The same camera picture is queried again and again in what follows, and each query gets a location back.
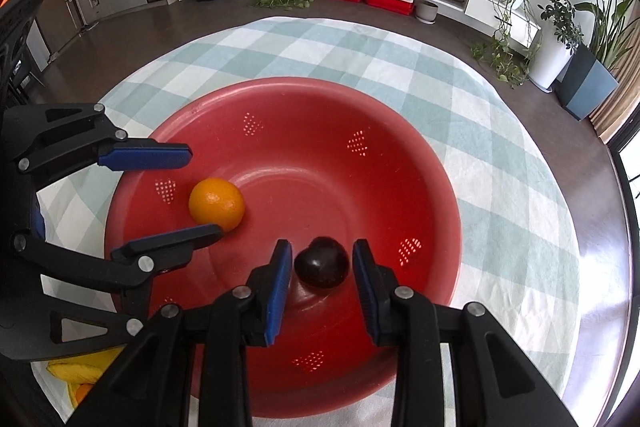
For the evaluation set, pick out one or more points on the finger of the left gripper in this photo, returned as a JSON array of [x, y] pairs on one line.
[[39, 327], [47, 142]]

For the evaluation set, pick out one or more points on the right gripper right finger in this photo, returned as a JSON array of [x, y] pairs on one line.
[[495, 383]]

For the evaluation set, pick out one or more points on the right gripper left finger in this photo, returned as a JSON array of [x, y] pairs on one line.
[[149, 383]]

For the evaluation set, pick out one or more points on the curved yellow banana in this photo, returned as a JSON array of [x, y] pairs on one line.
[[83, 369]]

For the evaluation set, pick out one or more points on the orange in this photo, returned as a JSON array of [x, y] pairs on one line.
[[216, 201]]

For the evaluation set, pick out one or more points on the dark plum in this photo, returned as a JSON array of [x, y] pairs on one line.
[[323, 265]]

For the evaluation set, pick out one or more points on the bumpy mandarin with stem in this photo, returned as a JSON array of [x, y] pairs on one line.
[[78, 392]]

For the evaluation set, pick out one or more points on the checkered green white tablecloth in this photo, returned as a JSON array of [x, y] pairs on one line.
[[520, 252]]

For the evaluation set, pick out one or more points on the red plastic colander bowl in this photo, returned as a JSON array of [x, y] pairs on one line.
[[311, 158]]

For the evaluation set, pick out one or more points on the large plant blue pot right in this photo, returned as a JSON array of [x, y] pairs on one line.
[[588, 78]]

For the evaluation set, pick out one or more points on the beige curtain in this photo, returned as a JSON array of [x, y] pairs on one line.
[[613, 113]]

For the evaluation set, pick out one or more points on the trailing plant on console right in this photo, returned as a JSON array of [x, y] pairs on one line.
[[510, 65]]

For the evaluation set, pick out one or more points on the plant in white tall pot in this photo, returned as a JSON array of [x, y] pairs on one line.
[[556, 42]]

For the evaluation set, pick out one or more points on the small grey round pot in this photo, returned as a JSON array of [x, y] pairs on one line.
[[425, 11]]

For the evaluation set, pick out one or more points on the right red storage box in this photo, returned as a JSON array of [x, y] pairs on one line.
[[403, 7]]

